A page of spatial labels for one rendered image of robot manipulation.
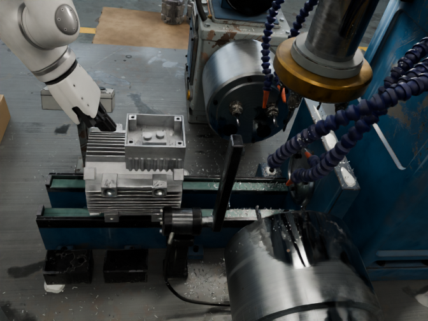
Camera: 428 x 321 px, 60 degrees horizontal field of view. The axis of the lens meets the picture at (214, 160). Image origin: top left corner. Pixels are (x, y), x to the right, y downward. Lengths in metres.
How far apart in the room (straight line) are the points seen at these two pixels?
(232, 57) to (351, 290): 0.67
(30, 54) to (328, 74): 0.51
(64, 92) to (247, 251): 0.44
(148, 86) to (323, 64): 0.94
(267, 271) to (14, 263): 0.63
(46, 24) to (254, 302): 0.54
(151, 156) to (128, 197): 0.10
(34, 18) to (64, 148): 0.65
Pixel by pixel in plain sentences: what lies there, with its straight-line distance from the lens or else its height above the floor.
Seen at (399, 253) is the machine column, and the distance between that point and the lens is 1.02.
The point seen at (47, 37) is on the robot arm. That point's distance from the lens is 0.67.
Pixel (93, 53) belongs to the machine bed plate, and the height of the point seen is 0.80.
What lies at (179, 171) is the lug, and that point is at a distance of 0.77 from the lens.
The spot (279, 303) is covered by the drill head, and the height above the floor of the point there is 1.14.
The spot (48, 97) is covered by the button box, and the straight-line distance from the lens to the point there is 1.01.
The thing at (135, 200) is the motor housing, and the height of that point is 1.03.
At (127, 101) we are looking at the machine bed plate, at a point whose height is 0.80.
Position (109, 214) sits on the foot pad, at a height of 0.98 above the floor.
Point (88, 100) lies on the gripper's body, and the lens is 0.78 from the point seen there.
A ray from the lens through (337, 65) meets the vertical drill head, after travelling 0.68.
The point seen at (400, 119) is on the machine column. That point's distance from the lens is 0.85.
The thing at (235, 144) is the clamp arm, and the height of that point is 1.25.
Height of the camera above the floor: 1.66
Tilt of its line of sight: 45 degrees down
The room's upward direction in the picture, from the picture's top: 11 degrees clockwise
